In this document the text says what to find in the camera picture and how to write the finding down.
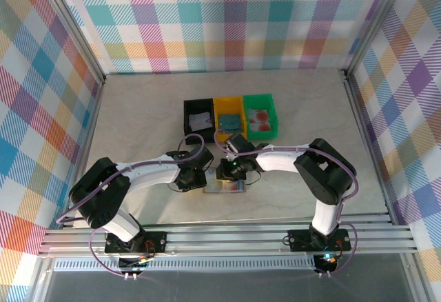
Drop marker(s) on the grey card holder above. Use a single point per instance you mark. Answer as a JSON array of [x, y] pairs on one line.
[[212, 187]]

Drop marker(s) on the red circle card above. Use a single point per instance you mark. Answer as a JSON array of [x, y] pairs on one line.
[[263, 127], [234, 186], [261, 114]]

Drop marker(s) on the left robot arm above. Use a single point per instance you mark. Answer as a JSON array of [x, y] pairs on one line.
[[151, 174]]

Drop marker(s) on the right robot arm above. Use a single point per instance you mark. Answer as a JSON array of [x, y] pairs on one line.
[[279, 160]]

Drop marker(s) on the teal card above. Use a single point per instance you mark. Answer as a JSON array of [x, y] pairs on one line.
[[229, 122]]

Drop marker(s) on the silver VIP card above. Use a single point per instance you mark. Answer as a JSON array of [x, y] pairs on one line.
[[199, 121]]

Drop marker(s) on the yellow plastic bin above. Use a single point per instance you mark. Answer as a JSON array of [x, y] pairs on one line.
[[227, 103]]

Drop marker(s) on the green plastic bin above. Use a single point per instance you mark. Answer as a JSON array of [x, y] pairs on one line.
[[258, 102]]

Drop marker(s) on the black plastic bin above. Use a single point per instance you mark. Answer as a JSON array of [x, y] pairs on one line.
[[200, 103]]

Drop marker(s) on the small black circuit board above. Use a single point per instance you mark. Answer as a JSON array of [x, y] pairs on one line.
[[132, 264], [329, 260]]

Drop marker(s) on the long aluminium frame rail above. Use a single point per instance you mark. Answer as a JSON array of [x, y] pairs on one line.
[[224, 240]]

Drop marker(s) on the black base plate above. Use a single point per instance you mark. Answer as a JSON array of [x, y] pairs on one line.
[[298, 241], [158, 241]]

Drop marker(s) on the aluminium side rail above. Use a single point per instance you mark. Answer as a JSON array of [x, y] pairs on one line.
[[368, 143], [86, 150]]

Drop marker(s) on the aluminium corner post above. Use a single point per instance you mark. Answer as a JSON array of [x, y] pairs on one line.
[[72, 26], [375, 22]]

